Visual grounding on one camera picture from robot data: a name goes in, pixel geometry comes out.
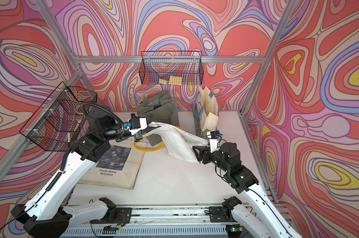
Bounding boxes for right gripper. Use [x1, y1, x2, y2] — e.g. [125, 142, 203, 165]
[192, 142, 230, 173]

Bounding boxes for white bag yellow handles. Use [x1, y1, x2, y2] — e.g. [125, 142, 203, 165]
[128, 122, 209, 164]

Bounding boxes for cream canvas tote bag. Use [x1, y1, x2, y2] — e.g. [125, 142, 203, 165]
[78, 140, 145, 190]

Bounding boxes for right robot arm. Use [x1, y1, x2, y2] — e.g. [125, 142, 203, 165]
[192, 142, 301, 238]

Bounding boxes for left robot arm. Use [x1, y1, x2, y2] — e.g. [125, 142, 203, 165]
[11, 102, 154, 238]

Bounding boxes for olive green fabric bag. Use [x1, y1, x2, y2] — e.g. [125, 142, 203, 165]
[136, 90, 180, 147]

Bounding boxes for yellow sticky notes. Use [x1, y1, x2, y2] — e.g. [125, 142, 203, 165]
[159, 76, 182, 85]

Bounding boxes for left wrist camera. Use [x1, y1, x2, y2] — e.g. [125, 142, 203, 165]
[123, 114, 148, 136]

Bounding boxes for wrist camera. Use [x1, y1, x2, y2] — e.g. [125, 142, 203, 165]
[123, 114, 148, 136]
[206, 131, 222, 153]

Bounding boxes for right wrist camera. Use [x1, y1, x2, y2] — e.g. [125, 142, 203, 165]
[206, 131, 222, 153]

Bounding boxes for beige bag blue handles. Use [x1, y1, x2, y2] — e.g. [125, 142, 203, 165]
[192, 86, 219, 137]

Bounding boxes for black wire basket back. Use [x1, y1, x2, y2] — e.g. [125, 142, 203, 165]
[139, 50, 204, 85]

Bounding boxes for black wire basket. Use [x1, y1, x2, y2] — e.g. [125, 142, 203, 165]
[20, 82, 97, 152]
[139, 50, 204, 85]

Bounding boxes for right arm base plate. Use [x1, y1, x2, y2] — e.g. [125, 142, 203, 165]
[204, 204, 249, 223]

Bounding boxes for black wire basket left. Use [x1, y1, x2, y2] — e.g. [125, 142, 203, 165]
[20, 82, 97, 152]

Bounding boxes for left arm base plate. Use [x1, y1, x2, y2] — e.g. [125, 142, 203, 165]
[90, 207, 132, 225]

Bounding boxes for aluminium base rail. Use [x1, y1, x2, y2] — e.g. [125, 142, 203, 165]
[45, 203, 296, 238]

